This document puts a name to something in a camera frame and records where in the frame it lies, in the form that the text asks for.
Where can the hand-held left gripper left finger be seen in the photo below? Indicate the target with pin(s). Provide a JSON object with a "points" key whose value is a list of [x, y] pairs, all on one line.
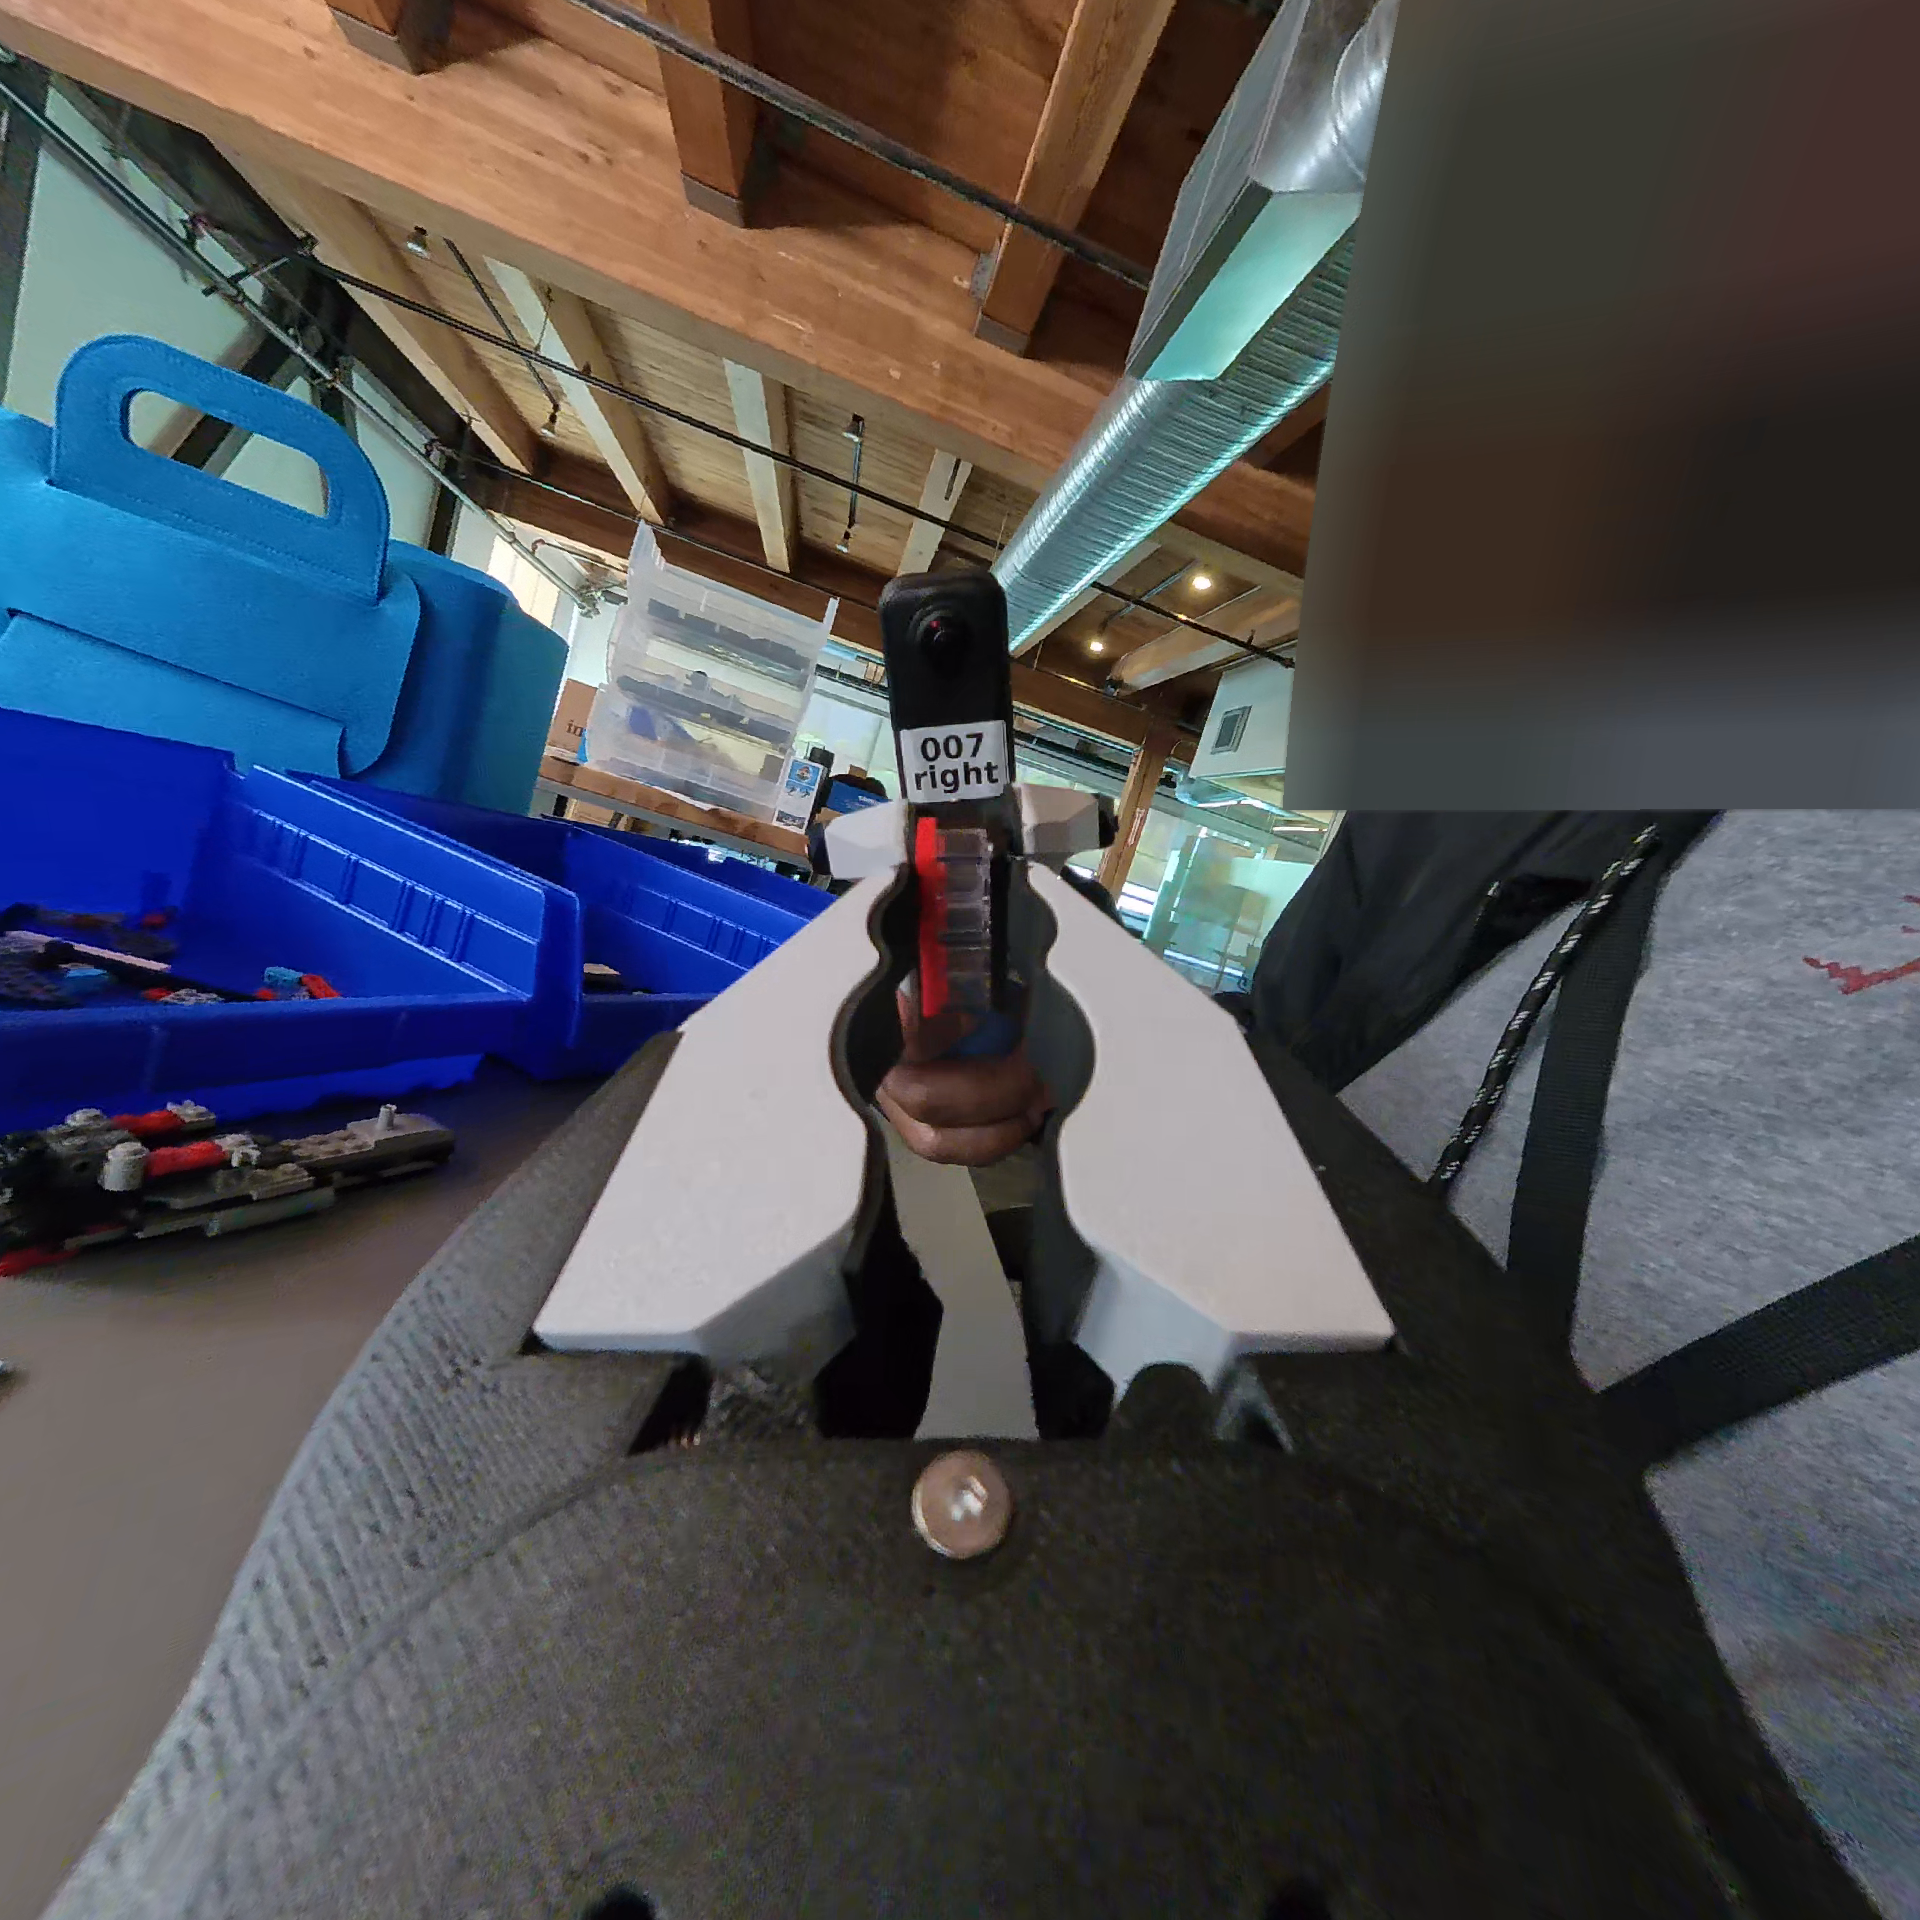
{"points": [[706, 1188]]}

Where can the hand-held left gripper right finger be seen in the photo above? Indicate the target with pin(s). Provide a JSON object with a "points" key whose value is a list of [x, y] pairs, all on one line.
{"points": [[1217, 1188]]}

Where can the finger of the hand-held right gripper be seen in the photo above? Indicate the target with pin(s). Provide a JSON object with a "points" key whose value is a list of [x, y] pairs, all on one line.
{"points": [[1059, 825], [865, 839]]}

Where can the red black toy brick assembly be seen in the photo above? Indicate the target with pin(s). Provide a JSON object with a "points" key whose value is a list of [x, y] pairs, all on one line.
{"points": [[951, 914]]}

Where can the person's right hand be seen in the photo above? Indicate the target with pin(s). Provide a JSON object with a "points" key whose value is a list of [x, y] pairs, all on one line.
{"points": [[961, 1112]]}

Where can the blue plastic bin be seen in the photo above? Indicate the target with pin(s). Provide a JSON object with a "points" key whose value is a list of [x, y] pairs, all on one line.
{"points": [[378, 933], [691, 914]]}

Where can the clear plastic organizer box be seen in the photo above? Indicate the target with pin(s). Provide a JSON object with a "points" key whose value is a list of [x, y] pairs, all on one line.
{"points": [[706, 675]]}

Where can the person's black jacket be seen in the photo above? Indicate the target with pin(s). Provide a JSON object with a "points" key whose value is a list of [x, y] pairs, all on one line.
{"points": [[1394, 933]]}

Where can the grey toy brick car model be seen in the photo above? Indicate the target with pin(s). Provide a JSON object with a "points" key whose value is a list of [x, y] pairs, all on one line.
{"points": [[228, 1178]]}

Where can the metal threaded rod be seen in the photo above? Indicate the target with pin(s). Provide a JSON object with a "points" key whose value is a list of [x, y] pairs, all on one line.
{"points": [[869, 143]]}

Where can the pile of loose toy bricks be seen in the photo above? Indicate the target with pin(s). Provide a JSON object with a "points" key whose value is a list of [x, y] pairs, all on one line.
{"points": [[134, 962]]}

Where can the blue felt bag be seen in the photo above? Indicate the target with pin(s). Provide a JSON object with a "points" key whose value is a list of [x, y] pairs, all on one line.
{"points": [[228, 598]]}

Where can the silver ventilation duct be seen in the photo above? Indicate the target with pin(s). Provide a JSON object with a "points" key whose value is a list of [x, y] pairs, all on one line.
{"points": [[1198, 407]]}

